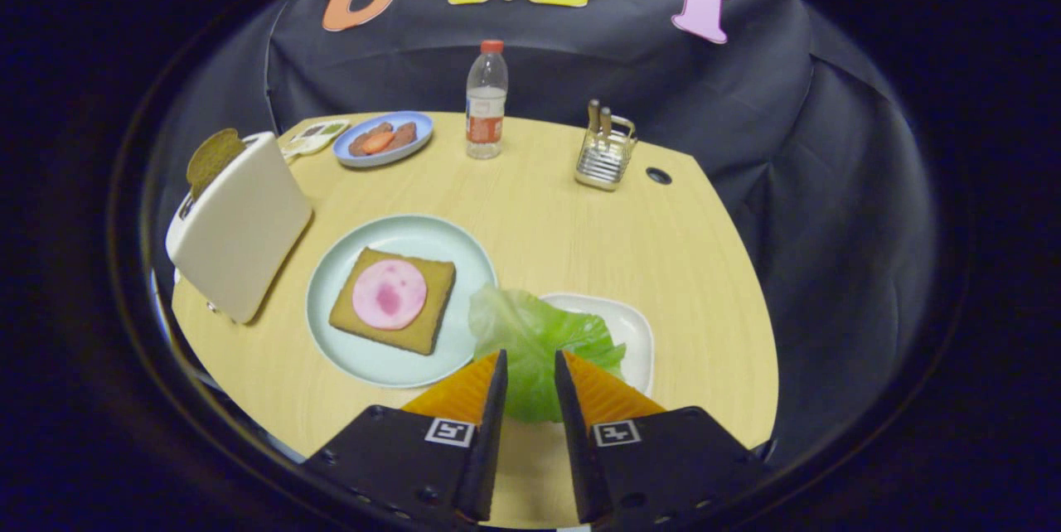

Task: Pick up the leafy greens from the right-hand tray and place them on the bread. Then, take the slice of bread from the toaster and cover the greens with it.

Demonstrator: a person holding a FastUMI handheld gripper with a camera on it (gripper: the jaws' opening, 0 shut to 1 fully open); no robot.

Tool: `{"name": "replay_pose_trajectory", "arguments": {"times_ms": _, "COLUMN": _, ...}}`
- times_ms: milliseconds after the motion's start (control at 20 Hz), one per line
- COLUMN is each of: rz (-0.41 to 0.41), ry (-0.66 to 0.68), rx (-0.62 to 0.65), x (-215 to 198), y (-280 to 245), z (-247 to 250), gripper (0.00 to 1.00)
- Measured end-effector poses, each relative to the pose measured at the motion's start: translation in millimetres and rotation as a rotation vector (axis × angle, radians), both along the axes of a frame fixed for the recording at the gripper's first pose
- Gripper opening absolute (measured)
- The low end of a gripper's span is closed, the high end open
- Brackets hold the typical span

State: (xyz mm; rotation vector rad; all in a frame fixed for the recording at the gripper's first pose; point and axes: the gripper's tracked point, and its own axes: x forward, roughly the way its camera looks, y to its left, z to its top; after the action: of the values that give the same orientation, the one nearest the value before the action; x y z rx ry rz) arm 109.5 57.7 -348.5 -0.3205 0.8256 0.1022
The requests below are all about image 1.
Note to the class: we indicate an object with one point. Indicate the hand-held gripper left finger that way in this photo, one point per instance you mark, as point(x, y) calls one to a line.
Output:
point(493, 432)

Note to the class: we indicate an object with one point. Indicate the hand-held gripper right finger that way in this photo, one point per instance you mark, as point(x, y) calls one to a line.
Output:
point(572, 432)

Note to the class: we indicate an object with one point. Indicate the green lettuce leaf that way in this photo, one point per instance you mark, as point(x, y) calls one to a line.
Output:
point(530, 333)

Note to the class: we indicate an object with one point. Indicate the brown toast slice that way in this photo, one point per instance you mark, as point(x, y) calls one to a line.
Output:
point(211, 159)

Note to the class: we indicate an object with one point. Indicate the white square plate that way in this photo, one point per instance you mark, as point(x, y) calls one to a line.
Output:
point(634, 333)

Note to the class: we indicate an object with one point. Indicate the bread slice under ham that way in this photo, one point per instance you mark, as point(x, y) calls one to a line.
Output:
point(414, 333)

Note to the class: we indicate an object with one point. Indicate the pink ham slice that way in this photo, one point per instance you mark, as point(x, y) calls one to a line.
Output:
point(390, 293)

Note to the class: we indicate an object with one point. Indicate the pale green round plate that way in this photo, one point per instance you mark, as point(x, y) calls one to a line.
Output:
point(340, 333)

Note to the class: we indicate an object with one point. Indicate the brown meat patty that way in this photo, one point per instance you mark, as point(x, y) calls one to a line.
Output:
point(404, 135)
point(358, 142)

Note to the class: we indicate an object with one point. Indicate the red tomato slice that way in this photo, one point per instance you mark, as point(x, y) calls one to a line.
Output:
point(377, 142)

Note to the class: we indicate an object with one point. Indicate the blue round plate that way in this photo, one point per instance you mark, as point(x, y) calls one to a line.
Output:
point(414, 124)

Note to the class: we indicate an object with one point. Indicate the white toaster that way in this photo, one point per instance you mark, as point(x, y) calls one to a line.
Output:
point(240, 234)

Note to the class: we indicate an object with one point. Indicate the clear plastic water bottle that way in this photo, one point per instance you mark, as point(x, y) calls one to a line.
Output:
point(486, 101)

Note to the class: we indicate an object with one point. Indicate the white compartment seasoning tray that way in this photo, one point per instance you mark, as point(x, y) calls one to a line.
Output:
point(311, 137)

